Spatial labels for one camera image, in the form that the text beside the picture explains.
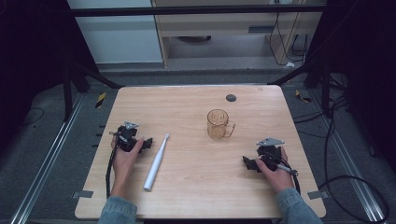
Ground yellow black tape strip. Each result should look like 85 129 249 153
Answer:
294 89 312 104
94 91 107 109

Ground thin black floor cable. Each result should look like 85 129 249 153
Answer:
18 106 46 128

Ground person's left hand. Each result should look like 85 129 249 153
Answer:
110 136 146 198

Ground black hanging cables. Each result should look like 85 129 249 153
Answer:
268 11 309 67

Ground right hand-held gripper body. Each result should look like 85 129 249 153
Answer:
255 136 286 173

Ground light wooden desk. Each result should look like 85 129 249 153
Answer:
150 0 328 69

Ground black gripper cable with plug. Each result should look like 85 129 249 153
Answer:
262 151 302 196

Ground black metal stand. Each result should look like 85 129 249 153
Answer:
60 59 125 123
268 55 335 119

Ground amber glass mug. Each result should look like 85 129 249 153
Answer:
206 108 237 140

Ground black horizontal frame bar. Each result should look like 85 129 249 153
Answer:
66 4 328 18

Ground aluminium floor rail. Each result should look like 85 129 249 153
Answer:
8 92 87 224
309 90 387 223

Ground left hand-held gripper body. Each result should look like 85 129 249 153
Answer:
108 120 146 153

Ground white cabinet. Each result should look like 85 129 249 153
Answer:
66 0 164 65

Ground person's right hand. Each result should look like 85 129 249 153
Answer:
254 147 295 194

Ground white electric toothbrush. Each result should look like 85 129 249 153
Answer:
142 133 171 192

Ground grey metal table bracket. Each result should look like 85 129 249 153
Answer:
306 189 330 201
71 189 94 200

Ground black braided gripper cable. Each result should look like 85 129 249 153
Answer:
105 145 121 199

